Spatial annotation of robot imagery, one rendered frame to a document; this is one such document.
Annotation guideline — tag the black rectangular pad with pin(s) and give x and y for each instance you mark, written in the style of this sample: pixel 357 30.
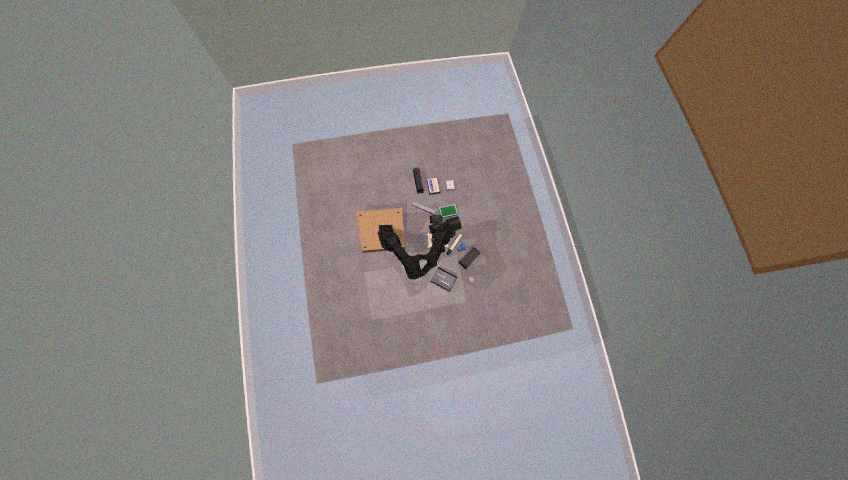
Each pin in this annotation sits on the black rectangular pad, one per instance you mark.
pixel 469 257

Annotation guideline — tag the black rectangular bar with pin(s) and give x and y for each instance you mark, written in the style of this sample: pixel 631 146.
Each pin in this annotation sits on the black rectangular bar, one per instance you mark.
pixel 418 181

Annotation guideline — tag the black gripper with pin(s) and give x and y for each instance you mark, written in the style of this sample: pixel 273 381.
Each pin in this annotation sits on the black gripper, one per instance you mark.
pixel 433 219

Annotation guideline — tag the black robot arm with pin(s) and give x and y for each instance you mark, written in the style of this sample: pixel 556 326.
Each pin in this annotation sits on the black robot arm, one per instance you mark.
pixel 443 232

